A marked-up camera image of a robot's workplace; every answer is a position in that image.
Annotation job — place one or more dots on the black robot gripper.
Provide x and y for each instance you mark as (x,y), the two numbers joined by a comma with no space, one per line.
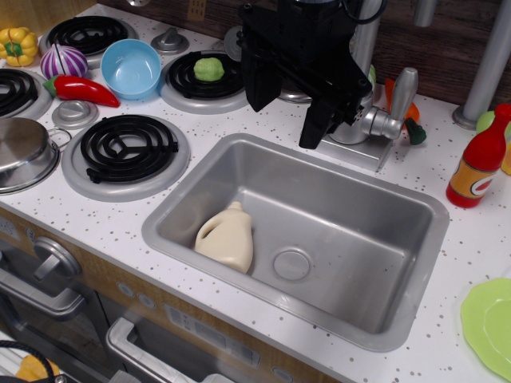
(308,44)

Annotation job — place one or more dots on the red toy ketchup bottle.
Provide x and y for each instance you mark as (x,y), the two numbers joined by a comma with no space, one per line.
(480,162)

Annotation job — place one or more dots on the grey toy sink basin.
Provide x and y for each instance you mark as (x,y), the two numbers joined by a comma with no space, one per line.
(346,252)

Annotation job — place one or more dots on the silver pot lid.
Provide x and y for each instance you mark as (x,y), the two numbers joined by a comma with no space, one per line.
(293,96)

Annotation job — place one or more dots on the silver toy faucet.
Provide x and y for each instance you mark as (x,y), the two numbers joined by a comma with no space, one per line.
(367,142)

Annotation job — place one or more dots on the green toy lettuce ball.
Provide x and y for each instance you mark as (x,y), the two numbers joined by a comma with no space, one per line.
(208,69)

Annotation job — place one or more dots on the back right black burner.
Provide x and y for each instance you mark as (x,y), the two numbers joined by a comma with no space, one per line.
(181,89)

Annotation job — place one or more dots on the black burner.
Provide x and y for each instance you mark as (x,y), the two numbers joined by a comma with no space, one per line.
(23,94)
(125,158)
(181,89)
(91,35)

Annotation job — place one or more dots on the toy carrot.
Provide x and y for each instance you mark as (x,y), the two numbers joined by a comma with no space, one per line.
(416,133)

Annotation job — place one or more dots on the grey stove knob back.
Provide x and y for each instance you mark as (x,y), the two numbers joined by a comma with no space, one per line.
(170,42)

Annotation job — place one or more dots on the grey stove knob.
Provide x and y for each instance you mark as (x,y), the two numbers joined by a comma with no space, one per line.
(71,115)
(170,42)

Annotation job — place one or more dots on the cream toy detergent jug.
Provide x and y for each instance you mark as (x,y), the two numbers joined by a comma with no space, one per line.
(227,238)

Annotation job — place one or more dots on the light blue plastic bowl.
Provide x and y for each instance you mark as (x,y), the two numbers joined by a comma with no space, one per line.
(131,69)

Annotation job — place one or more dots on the front right black burner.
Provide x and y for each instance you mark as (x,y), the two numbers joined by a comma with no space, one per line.
(125,158)

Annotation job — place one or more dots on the green toy pear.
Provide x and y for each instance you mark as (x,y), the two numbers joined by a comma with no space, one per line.
(484,121)

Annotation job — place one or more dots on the back left black burner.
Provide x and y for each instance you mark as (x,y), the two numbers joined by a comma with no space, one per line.
(91,35)

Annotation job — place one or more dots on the grey stove knob front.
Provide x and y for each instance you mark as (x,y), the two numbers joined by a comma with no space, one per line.
(71,115)

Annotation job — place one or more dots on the red toy chili pepper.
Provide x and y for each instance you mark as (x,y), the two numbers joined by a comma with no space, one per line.
(73,88)

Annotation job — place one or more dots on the orange toy fruit slice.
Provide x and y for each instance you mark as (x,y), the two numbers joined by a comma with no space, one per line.
(506,163)

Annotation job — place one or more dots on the purple toy onion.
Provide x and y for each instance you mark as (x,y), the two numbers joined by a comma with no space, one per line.
(63,60)

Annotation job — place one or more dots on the front left black burner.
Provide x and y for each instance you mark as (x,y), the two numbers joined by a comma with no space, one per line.
(23,94)

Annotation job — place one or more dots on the stainless steel pot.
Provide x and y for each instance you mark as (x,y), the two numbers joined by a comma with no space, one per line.
(28,153)

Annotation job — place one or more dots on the yellow toy bell pepper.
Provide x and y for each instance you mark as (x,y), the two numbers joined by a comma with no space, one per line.
(19,46)

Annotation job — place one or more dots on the light green plastic plate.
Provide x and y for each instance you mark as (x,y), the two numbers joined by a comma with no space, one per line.
(485,318)

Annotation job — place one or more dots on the grey oven knob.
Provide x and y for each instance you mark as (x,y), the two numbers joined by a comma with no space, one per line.
(55,259)

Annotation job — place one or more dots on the yellow toy piece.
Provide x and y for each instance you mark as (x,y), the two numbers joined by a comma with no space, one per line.
(31,369)

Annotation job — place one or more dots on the grey metal post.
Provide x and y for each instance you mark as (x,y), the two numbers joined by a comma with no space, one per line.
(489,72)

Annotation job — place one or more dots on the grey dishwasher door handle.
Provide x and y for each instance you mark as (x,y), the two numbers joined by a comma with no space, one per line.
(117,340)

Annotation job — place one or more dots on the grey oven door handle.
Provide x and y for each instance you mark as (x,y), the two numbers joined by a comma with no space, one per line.
(62,307)

